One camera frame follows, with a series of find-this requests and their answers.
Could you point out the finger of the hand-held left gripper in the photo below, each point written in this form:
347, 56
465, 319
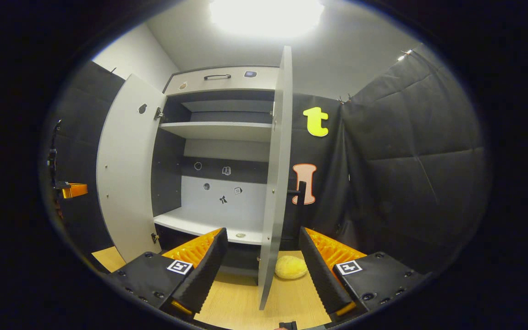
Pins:
76, 189

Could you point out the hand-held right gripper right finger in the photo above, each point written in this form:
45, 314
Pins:
321, 275

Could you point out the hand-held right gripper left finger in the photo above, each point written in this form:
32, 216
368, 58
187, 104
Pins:
209, 270

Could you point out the grey shoe cabinet door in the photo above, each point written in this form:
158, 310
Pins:
126, 174
275, 183

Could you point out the grey double-door shoe cabinet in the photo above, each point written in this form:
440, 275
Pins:
227, 86

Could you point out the yellow sponge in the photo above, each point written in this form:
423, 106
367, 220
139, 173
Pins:
290, 268

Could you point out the black backdrop cloth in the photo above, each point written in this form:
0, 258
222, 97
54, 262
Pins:
406, 160

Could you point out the ceiling light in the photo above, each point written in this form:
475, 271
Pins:
266, 16

